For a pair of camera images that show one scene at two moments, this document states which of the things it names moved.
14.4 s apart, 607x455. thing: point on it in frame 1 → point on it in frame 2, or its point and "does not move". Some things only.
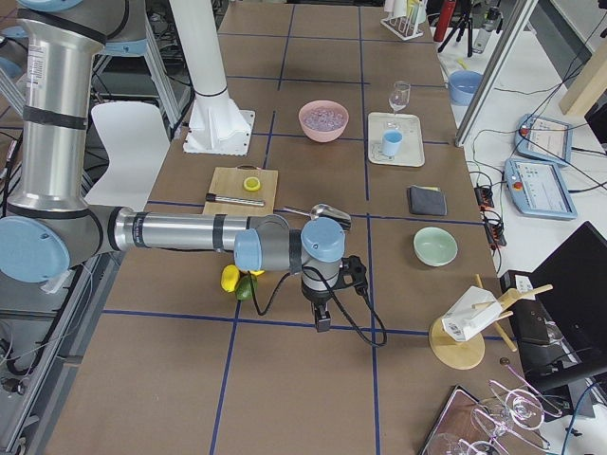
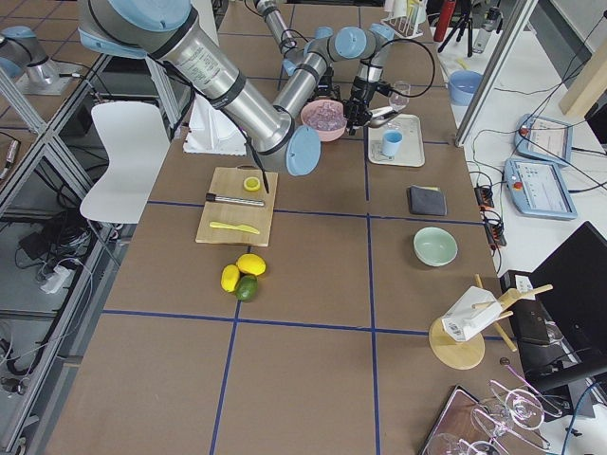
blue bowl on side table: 463,85 does not move
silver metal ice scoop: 327,211 → 382,116
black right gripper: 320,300 → 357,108
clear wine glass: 399,98 does not move
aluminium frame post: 494,72 does not move
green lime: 244,286 does not move
